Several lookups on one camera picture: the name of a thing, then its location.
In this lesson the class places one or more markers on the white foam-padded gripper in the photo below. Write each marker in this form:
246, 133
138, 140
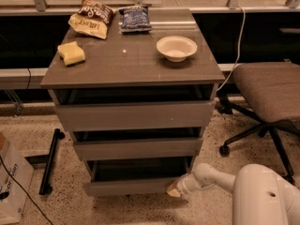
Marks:
185, 185

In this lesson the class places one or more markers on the grey bottom drawer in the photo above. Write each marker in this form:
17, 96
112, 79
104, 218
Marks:
135, 176

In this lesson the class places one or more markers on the grey drawer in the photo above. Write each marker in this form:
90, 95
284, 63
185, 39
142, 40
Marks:
173, 114
138, 143
135, 176

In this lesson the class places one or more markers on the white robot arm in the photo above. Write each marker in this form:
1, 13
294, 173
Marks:
260, 196

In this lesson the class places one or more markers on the grey top drawer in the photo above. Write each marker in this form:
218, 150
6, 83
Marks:
173, 114

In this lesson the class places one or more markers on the grey drawer cabinet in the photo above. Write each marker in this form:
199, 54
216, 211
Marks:
127, 68

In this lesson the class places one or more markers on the grey middle drawer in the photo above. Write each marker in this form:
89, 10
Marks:
138, 143

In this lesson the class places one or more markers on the grey office chair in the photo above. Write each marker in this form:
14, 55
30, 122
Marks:
272, 92

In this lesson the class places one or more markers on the white paper bowl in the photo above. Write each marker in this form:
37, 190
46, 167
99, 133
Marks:
176, 49

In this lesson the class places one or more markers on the black metal bar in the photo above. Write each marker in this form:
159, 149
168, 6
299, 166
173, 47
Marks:
45, 186

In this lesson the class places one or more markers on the blue chip bag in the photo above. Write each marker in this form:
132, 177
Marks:
135, 19

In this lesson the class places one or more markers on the yellow sponge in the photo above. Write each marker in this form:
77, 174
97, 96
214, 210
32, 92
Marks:
71, 53

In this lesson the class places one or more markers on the white cardboard box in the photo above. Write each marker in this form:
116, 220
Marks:
15, 177

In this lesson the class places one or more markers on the brown chip bag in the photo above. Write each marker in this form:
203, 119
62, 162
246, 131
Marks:
92, 19

